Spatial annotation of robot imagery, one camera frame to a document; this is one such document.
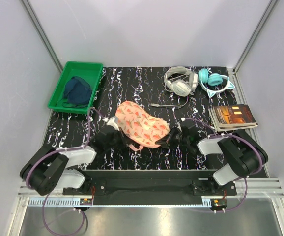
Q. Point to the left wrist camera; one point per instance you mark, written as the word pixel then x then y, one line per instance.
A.
pixel 112 124

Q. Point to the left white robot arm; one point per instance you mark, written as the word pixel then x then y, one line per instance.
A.
pixel 51 167

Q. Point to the white over-ear headphones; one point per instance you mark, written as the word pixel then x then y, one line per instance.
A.
pixel 182 82

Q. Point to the green plastic bin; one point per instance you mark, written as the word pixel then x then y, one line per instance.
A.
pixel 91 72

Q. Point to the navy blue bra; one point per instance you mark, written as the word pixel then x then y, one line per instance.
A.
pixel 77 93

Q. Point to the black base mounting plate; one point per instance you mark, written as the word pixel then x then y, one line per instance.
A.
pixel 147 184

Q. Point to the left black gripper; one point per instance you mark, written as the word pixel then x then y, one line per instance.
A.
pixel 123 144

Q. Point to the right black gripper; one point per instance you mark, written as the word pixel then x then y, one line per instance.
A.
pixel 163 142

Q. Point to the pink mesh laundry bag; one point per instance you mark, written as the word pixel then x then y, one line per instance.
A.
pixel 139 126

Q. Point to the teal cat-ear headphones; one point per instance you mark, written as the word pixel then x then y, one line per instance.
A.
pixel 213 79

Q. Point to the dark hardcover book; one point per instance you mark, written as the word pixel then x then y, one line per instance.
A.
pixel 232 117

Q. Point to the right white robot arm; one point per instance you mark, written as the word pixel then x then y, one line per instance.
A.
pixel 244 156

